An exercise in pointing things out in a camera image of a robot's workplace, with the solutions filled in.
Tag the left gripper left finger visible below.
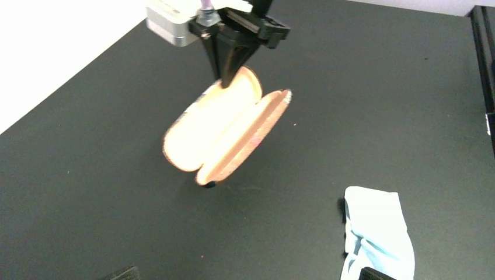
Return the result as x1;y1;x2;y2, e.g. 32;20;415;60
99;265;140;280

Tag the light blue cleaning cloth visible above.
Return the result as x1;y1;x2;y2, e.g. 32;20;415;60
340;186;415;279

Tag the brown plaid glasses case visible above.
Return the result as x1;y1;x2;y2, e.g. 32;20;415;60
162;66;292;187

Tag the right rear frame post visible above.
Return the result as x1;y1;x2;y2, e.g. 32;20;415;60
468;5;494;146

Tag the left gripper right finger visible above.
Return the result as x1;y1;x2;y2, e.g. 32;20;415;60
358;267;396;280

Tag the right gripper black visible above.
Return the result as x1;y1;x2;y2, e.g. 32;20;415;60
201;1;291;88

